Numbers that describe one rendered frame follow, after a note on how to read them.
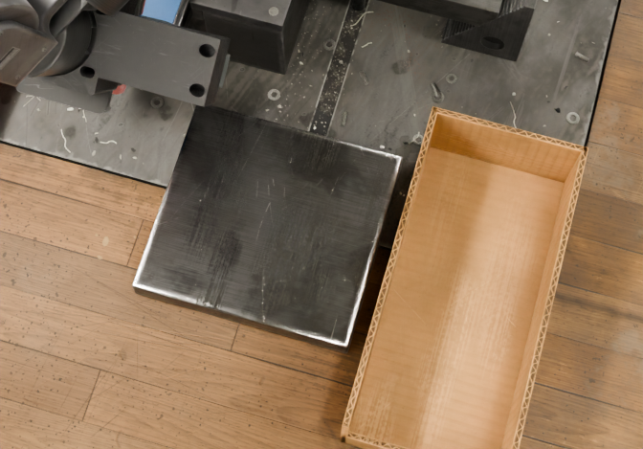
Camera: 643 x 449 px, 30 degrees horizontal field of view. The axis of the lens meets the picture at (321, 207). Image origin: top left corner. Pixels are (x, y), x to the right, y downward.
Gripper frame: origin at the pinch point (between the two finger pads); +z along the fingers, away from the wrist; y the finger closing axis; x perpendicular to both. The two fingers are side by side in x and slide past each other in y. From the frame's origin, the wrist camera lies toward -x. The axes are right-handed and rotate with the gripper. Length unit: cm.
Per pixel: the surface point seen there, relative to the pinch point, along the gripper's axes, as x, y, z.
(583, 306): -39.2, -11.5, 4.9
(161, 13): -2.4, 1.7, 3.0
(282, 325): -17.7, -18.0, -0.5
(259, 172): -12.4, -8.3, 5.1
